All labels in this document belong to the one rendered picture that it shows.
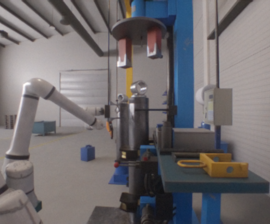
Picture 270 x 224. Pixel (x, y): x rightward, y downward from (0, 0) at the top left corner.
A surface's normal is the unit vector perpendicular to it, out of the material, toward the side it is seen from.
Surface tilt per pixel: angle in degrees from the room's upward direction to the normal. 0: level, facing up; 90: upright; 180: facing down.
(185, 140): 90
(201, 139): 90
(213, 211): 90
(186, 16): 90
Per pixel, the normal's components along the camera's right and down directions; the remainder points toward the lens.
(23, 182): 0.74, 0.00
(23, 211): 0.84, -0.32
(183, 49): -0.08, 0.01
